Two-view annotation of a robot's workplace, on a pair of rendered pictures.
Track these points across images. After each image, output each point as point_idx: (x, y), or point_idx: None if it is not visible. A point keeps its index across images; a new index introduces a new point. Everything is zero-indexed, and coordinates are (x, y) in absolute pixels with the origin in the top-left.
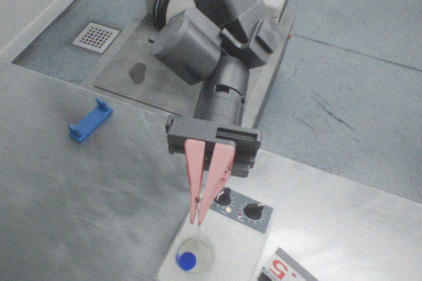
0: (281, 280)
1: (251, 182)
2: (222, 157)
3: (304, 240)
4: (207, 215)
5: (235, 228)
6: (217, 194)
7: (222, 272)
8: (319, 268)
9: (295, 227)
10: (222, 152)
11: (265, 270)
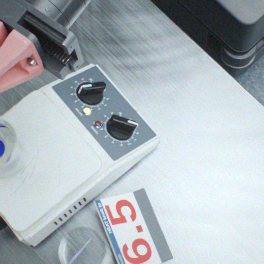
0: (112, 225)
1: (155, 88)
2: (13, 49)
3: (183, 195)
4: (48, 106)
5: (74, 137)
6: (13, 85)
7: (31, 180)
8: (181, 237)
9: (180, 174)
10: (15, 42)
11: (98, 204)
